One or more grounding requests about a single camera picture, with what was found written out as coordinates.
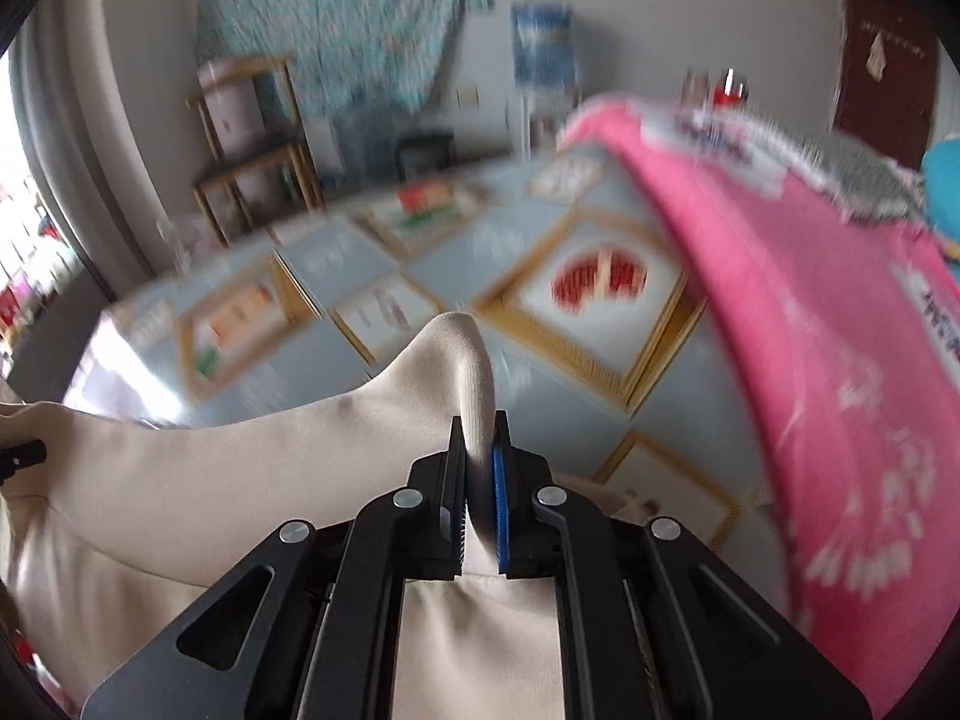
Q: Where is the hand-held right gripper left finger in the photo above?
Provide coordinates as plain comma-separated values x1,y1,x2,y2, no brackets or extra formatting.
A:
81,415,470,720

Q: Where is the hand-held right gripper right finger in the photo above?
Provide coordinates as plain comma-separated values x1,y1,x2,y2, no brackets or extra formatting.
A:
489,409,875,720

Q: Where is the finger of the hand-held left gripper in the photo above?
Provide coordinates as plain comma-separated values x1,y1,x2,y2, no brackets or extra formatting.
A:
0,441,47,485

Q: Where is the cream zip jacket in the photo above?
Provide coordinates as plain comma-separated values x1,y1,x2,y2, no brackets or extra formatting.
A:
0,313,567,720

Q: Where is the patterned grey tablecloth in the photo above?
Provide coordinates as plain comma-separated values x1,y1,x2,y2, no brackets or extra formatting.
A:
64,150,781,556

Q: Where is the grey curtain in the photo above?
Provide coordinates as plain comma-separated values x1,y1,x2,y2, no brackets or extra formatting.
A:
15,0,203,301

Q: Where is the pink floral blanket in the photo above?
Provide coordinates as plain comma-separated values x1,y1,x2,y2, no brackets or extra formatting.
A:
559,92,960,717

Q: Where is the wooden chair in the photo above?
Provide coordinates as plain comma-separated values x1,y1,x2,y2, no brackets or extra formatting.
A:
186,54,325,247

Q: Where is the white water dispenser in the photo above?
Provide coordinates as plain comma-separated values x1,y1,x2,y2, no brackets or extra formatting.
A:
517,86,571,158

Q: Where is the blue water bottle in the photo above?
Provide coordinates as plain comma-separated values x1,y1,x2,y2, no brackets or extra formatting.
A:
510,1,582,91

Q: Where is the silver sequin cloth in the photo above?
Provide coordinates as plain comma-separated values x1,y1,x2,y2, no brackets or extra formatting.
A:
780,127,931,226

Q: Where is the teal floral hanging cloth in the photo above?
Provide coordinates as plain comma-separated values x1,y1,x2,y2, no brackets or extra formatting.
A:
196,0,496,121

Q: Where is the blue plush pillow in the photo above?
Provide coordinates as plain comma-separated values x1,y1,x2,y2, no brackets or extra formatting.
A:
921,146,960,263

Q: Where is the dark red door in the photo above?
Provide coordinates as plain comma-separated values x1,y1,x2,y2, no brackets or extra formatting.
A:
832,0,942,155

